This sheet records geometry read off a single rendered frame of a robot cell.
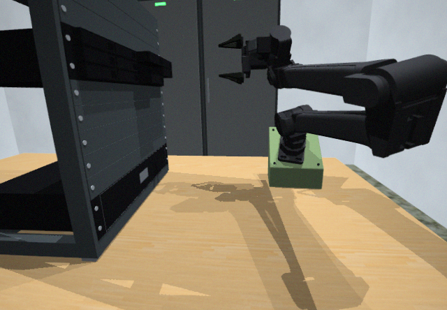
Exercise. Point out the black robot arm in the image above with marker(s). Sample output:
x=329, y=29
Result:
x=402, y=99

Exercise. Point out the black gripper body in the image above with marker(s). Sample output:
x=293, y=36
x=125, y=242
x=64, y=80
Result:
x=246, y=63

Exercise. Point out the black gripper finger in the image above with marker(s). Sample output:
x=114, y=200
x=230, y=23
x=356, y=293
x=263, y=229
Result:
x=232, y=42
x=236, y=77

